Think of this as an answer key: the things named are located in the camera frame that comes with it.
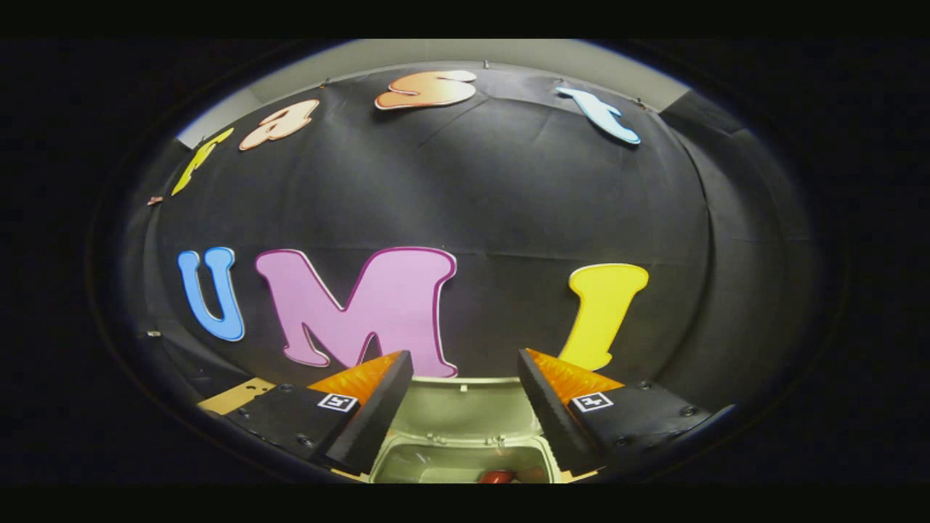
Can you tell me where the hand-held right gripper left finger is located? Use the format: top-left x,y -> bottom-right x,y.
222,350 -> 415,477

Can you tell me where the wooden desktop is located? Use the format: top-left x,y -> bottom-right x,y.
198,377 -> 600,484

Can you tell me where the pale green desktop garbage bin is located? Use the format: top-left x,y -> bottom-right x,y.
367,376 -> 564,484

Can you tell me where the black backdrop cloth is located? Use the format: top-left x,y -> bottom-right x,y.
116,62 -> 829,437

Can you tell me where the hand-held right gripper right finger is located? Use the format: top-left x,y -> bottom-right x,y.
517,349 -> 716,477

